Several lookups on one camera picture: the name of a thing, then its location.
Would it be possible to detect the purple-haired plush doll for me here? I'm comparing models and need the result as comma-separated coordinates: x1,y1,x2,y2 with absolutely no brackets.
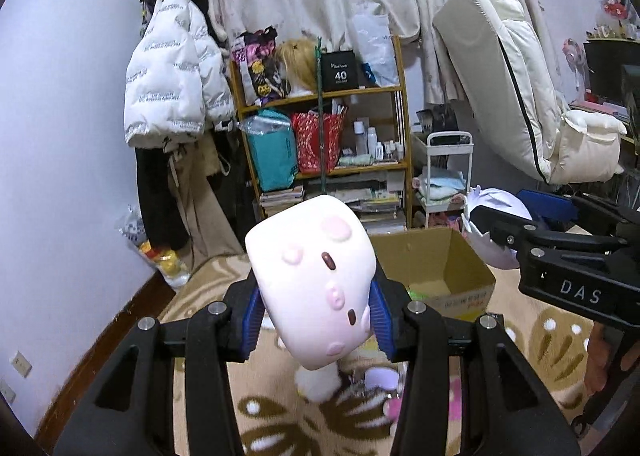
462,185,536,271

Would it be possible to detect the pink pig plush cube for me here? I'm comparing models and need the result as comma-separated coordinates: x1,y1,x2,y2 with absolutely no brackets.
245,195,376,370

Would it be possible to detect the green tissue pack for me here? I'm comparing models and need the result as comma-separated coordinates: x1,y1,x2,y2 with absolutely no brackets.
408,288,428,302

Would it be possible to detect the person's right hand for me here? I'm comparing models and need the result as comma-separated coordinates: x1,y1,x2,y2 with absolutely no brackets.
584,323,640,395

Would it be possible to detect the cardboard box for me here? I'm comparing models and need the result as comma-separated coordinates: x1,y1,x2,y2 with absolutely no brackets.
371,228,496,322

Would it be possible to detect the white rolling cart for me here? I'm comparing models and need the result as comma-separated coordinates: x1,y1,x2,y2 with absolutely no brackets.
411,131,474,228

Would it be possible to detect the beige patterned blanket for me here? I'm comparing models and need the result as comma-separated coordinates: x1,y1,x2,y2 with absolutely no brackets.
154,222,640,456

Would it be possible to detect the plastic bag with toys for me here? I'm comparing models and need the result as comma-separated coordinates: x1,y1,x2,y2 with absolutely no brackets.
116,206,191,291

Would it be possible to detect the cream folded mattress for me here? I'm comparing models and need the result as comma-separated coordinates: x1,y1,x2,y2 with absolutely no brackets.
433,0,626,185

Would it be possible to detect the wooden shelf unit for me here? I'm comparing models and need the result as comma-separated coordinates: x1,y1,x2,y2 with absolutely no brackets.
230,36,413,213

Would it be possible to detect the red patterned gift bag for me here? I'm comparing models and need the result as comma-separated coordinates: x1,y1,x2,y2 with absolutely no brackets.
292,112,345,174

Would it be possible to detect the clear plastic bag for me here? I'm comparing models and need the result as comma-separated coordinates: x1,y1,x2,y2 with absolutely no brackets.
350,12,399,88

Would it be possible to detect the black box with 40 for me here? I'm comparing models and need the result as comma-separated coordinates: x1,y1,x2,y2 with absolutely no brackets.
320,50,359,92

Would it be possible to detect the stack of books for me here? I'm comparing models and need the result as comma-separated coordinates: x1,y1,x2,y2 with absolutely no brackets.
258,184,305,216

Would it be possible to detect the teal bag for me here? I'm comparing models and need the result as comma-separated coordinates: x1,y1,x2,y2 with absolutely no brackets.
239,109,298,192

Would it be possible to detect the beige trench coat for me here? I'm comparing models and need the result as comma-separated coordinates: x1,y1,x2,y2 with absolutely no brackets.
169,133,244,272

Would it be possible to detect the green thin pole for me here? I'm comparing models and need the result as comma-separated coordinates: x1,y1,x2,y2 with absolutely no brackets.
314,37,326,195

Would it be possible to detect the blonde wig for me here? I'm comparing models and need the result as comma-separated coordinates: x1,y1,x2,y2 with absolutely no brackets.
276,39,317,95

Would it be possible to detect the anime snack bag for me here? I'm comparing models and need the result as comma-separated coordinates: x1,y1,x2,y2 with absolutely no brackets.
231,26,286,106

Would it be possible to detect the white puffer jacket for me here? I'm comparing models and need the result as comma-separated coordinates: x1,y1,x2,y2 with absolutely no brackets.
124,0,235,150

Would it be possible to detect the wall socket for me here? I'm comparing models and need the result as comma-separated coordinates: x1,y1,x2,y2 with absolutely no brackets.
0,380,16,405
11,351,32,378

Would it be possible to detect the wall socket lower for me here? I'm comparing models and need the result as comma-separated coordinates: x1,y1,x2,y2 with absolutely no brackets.
0,380,16,405

